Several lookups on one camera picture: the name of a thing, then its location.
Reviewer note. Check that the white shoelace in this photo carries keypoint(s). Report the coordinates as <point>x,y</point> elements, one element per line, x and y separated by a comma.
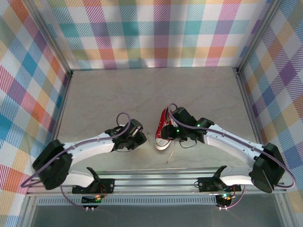
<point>171,154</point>

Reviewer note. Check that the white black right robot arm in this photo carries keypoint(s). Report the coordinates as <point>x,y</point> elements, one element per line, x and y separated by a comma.
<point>227,142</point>

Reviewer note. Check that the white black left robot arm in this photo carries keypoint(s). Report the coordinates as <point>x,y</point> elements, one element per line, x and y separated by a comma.
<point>90,146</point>

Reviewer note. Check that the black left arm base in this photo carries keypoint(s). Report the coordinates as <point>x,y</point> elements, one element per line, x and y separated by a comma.
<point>107,184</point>

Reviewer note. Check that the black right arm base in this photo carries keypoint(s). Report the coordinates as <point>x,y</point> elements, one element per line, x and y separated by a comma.
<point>208,184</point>

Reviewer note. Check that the left controller circuit board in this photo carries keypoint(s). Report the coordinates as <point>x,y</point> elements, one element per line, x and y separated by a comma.
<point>91,199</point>

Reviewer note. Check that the controller circuit board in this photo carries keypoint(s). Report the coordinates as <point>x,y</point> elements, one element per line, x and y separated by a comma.
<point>225,200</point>
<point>91,199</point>

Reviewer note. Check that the right controller circuit board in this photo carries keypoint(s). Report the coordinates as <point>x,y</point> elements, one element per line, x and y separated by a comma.
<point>225,200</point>

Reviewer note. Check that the aluminium mounting rail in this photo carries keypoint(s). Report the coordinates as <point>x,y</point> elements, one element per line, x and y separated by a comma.
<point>154,182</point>

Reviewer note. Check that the aluminium frame post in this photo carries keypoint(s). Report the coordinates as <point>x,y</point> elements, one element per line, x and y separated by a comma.
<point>258,35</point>
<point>50,40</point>

